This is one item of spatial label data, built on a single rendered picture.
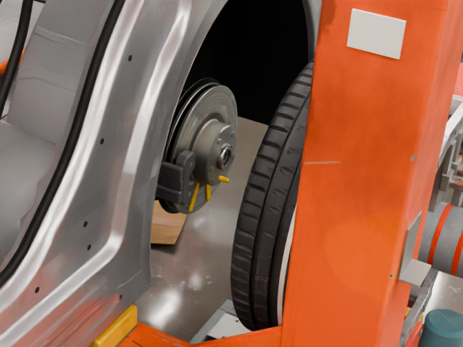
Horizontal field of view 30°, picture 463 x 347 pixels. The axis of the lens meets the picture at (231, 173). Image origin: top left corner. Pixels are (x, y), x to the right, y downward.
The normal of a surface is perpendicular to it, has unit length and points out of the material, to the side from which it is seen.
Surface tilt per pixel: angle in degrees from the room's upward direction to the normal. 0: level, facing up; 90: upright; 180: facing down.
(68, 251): 90
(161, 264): 0
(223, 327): 0
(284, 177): 54
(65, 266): 90
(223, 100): 90
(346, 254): 90
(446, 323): 0
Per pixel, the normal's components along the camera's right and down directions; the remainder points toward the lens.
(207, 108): 0.88, 0.29
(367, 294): -0.47, 0.43
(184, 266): 0.07, -0.86
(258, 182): -0.36, -0.08
